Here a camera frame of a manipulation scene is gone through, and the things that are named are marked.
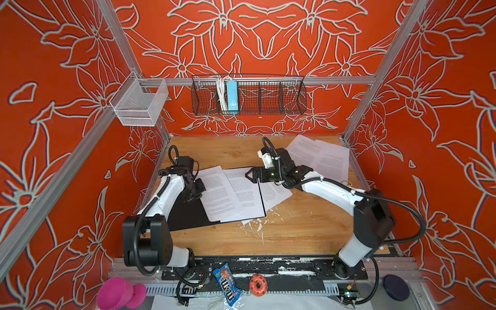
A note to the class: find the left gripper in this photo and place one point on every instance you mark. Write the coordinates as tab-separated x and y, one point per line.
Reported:
200	188

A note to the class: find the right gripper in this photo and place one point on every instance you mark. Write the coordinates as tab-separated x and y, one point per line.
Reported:
255	172

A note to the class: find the paper sheet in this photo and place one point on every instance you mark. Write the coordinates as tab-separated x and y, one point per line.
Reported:
304	151
275	195
332	161
238	181
219	199

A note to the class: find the grey clip folder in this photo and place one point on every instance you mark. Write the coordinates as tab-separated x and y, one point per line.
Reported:
188	215

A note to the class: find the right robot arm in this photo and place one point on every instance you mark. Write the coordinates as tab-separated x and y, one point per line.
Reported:
373	219

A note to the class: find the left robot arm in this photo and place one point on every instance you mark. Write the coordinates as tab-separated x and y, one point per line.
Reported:
147	240

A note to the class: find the blue white box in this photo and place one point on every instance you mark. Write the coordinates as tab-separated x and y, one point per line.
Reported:
232	96

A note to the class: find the blue candy bag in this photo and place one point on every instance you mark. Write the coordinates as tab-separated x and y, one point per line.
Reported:
225	279

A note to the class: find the clear plastic bin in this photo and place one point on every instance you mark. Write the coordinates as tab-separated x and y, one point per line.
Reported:
137	105

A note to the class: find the red toy wheel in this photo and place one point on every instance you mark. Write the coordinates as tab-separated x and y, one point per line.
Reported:
258	285

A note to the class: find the pink dumbbell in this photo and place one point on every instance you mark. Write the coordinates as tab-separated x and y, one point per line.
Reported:
118	292

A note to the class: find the small green circuit board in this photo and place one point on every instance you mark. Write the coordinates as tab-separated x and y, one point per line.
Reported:
348	294

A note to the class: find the dark round disc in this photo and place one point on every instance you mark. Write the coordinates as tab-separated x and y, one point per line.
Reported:
396	288

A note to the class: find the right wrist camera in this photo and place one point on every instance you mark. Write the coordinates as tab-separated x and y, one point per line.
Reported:
266	158

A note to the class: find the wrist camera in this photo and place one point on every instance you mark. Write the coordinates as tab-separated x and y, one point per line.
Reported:
185	161
266	158

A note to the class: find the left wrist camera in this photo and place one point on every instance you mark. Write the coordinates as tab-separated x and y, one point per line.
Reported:
185	161

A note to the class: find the black wire basket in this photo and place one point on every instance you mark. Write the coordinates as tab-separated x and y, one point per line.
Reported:
258	95

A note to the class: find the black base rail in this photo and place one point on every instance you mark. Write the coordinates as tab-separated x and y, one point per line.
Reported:
293	265

